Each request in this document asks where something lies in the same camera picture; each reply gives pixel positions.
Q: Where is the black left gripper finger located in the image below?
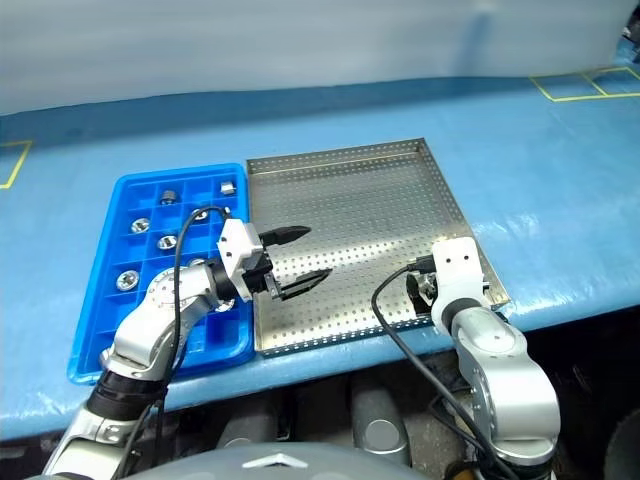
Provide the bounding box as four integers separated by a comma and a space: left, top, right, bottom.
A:
276, 268, 334, 302
258, 225, 313, 247

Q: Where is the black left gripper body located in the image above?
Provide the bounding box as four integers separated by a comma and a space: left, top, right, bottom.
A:
244, 249, 282, 301

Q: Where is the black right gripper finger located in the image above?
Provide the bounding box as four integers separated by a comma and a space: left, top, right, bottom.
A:
405, 283, 427, 315

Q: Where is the blue compartment tray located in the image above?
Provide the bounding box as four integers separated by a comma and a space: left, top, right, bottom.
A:
67, 162, 256, 386

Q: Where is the perforated metal tray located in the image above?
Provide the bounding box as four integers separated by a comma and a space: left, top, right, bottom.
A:
245, 137, 511, 359

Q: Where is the grey rounded metal housing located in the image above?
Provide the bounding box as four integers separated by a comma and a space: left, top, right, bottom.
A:
351, 384, 412, 467
217, 399, 279, 450

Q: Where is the blue plastic table cover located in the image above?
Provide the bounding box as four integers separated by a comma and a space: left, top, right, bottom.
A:
0, 63, 640, 442

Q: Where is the grey robot torso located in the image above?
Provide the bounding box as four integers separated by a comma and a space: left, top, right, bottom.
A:
114, 439, 416, 480

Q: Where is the white foam backdrop sheet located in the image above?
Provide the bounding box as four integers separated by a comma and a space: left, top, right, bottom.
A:
0, 0, 640, 117

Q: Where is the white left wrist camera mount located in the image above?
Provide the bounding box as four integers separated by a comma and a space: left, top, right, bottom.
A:
215, 218, 265, 302

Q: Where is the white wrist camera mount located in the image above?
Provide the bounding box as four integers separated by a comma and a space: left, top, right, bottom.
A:
215, 218, 265, 302
430, 237, 490, 327

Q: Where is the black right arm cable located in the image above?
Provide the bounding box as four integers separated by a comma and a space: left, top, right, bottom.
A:
370, 254, 521, 480

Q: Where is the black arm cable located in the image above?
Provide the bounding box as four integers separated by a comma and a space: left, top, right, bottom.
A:
119, 205, 232, 480
370, 254, 521, 480

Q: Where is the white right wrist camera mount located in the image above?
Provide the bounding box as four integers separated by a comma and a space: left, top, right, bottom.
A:
430, 237, 490, 327

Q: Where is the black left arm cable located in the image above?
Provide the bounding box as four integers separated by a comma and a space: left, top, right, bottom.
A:
119, 205, 232, 480

